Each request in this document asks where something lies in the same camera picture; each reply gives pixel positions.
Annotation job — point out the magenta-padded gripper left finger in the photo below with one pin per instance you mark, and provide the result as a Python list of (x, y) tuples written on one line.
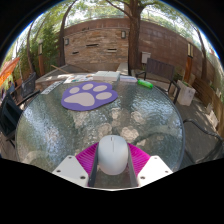
[(68, 168)]

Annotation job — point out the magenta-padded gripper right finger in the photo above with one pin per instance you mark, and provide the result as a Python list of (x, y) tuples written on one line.
[(155, 168)]

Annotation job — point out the white computer mouse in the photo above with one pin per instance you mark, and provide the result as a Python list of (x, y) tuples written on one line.
[(113, 156)]

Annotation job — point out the purple paw-print mouse pad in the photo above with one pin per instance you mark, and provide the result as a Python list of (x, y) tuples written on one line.
[(88, 97)]

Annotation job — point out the black metal chair armrest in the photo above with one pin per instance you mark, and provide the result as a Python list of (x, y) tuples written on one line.
[(203, 130)]

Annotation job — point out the black metal mesh chair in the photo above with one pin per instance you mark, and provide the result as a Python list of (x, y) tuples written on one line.
[(8, 115), (29, 85)]

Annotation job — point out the white planter box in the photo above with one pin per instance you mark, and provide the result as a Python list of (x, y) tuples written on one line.
[(185, 94)]

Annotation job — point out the white licence plate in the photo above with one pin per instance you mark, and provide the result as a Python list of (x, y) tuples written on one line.
[(51, 87)]

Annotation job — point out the green plastic object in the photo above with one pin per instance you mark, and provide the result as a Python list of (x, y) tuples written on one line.
[(145, 84)]

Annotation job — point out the orange umbrella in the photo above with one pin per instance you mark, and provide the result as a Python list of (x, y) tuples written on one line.
[(8, 69)]

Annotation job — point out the tree trunk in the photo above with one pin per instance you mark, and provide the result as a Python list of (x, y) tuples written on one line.
[(134, 43)]

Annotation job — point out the grey wall utility box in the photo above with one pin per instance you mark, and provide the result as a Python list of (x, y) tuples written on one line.
[(146, 57)]

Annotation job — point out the wall lamp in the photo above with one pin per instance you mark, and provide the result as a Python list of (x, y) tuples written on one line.
[(66, 41), (123, 34)]

